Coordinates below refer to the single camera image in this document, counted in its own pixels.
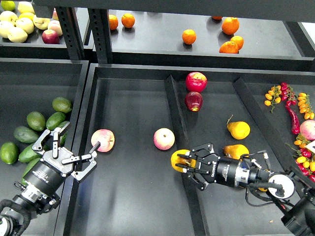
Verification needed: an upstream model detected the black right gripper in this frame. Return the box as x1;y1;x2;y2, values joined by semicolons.
175;143;241;191

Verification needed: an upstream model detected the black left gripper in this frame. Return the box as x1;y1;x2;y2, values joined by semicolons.
22;121;100;198

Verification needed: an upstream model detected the yellow pear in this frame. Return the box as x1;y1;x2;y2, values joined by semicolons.
223;144;250;160
258;187;268;192
170;149;196;173
226;115;251;140

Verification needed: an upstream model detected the dark green avocado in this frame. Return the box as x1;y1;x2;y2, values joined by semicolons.
21;158;40;185

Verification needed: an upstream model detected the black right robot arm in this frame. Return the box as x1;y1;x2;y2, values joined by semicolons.
170;143;315;236

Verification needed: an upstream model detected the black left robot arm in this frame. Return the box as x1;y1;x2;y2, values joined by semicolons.
0;122;101;236

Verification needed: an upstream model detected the green avocado lower middle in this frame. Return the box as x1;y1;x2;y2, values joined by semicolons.
18;143;42;163

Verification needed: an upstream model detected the green avocado upper middle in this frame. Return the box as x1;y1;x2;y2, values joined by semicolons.
46;112;66;130

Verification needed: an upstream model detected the green avocado upper left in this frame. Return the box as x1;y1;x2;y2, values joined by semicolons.
27;111;46;131

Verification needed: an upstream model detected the light green avocado far left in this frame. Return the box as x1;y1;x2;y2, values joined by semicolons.
0;142;19;165

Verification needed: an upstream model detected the yellow pear top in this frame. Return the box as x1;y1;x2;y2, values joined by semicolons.
226;115;251;140

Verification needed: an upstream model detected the green avocado top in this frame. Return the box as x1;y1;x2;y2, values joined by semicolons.
52;97;72;114

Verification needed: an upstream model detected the pink apple centre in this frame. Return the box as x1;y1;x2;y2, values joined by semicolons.
154;128;175;150

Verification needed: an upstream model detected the pink apple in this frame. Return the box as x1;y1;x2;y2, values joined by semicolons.
91;129;115;152
154;128;175;150

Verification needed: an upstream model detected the pink apple left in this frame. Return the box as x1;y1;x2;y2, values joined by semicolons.
91;129;115;152

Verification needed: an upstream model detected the dark red apple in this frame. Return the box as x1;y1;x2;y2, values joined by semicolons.
185;91;203;112

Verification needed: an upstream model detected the bright red apple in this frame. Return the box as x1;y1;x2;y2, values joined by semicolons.
186;72;208;93

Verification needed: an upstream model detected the black middle divided tray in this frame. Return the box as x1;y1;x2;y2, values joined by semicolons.
65;64;315;236

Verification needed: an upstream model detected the black left tray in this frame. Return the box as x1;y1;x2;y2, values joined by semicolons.
0;58;89;236

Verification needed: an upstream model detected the orange cherry tomato bunch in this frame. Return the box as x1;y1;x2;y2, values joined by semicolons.
264;85;282;113

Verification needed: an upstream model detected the red chili pepper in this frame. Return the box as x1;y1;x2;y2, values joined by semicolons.
285;101;300;135

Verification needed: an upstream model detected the mixed cherry tomatoes lower right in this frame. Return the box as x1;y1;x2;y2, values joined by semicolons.
286;133;315;182

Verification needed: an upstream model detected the red cherry tomato bunch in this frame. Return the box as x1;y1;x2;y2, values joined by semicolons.
280;82;297;106

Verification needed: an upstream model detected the pink apple right edge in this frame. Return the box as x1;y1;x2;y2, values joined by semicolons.
300;120;315;141

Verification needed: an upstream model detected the white label card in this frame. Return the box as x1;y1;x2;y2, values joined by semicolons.
305;141;315;153

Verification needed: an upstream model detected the black upper left shelf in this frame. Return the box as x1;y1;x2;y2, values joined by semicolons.
0;0;90;60

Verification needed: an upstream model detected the orange front right shelf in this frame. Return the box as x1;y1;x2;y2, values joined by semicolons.
219;41;239;54

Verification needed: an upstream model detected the orange centre shelf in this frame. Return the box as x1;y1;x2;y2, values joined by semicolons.
182;29;196;45

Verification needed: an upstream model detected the red apple on shelf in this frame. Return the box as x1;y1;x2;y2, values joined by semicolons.
42;29;60;44

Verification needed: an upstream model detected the orange small right shelf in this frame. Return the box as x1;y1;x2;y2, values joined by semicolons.
230;35;244;50

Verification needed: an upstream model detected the yellow apple front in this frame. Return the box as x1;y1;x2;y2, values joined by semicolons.
7;27;28;43

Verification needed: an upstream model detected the pink peach on shelf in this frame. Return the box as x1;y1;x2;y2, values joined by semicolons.
48;20;63;36

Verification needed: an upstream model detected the green avocado by tray wall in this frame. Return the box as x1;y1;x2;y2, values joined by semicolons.
58;120;67;147

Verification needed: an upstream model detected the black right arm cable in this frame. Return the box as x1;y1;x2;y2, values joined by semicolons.
245;186;279;207

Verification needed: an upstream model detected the orange tomato string right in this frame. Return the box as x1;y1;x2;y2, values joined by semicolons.
297;92;315;120

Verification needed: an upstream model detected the black shelf upright post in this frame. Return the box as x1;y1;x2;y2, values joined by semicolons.
56;6;114;64

